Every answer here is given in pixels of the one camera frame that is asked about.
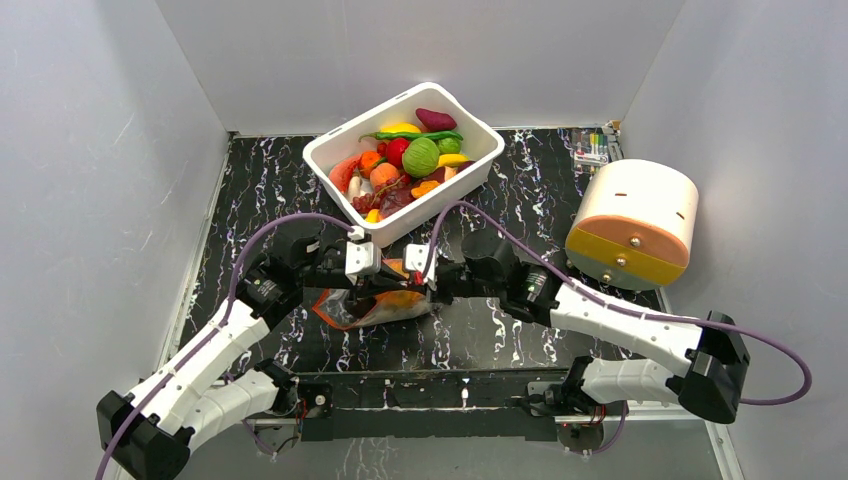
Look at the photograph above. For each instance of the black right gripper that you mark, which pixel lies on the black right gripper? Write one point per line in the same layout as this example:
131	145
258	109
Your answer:
439	298

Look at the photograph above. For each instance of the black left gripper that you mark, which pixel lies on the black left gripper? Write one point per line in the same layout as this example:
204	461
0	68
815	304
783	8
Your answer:
368	287

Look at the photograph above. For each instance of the orange toy pineapple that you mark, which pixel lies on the orange toy pineapple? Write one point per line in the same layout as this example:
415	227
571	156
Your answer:
399	304

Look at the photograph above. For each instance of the clear zip top bag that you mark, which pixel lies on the clear zip top bag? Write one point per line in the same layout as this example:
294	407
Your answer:
329	277

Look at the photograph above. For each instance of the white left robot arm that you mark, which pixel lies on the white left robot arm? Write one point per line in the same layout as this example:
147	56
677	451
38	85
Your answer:
212	364

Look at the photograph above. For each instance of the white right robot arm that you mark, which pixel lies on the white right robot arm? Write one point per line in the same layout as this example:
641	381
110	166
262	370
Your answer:
702	368

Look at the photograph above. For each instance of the white plastic food bin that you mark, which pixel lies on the white plastic food bin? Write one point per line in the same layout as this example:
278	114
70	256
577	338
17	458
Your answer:
481	144

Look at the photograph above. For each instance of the red toy grape bunch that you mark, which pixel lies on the red toy grape bunch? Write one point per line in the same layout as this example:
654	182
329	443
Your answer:
367	202

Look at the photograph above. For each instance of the dark red toy meat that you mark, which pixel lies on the dark red toy meat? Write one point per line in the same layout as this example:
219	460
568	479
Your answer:
394	201

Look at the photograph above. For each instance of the yellow orange toy piece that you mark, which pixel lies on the yellow orange toy piece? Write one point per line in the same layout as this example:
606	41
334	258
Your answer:
423	188

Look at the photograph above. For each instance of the peach toy fruit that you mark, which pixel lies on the peach toy fruit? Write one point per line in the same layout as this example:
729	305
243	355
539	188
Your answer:
382	174

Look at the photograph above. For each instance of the red toy slice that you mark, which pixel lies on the red toy slice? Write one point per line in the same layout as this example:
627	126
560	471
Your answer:
341	174

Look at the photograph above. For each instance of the orange toy carrot piece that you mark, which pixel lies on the orange toy carrot piece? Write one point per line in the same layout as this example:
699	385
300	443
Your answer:
368	161

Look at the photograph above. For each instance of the green toy cabbage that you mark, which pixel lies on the green toy cabbage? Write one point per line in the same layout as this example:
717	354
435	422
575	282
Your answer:
421	158

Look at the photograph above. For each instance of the red toy tomato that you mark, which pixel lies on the red toy tomato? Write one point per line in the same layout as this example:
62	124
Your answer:
395	150

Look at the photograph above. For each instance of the yellow toy banana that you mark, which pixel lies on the yellow toy banana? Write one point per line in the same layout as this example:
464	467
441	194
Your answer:
453	160

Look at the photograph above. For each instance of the green toy chili pepper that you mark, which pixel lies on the green toy chili pepper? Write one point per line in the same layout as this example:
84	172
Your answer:
410	136

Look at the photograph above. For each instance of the yellow toy lemon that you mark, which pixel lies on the yellow toy lemon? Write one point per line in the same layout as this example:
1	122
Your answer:
402	127

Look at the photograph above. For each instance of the purple toy sweet potato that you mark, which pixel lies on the purple toy sweet potato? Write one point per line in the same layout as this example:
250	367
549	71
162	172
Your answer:
435	121

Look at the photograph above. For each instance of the white cylindrical drum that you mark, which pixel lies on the white cylindrical drum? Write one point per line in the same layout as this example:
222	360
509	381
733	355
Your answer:
634	226

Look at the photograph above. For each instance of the box of markers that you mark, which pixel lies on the box of markers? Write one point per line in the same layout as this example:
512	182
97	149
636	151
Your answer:
591	149

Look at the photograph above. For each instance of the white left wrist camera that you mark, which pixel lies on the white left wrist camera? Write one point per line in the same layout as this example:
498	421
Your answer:
362	257

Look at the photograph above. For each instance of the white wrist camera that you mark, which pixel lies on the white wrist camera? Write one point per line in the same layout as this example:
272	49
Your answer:
362	257
420	266

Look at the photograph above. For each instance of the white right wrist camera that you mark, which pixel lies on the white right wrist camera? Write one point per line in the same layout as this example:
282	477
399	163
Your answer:
420	266

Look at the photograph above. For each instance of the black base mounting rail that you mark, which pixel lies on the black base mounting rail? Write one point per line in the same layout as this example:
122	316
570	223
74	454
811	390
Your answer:
543	405

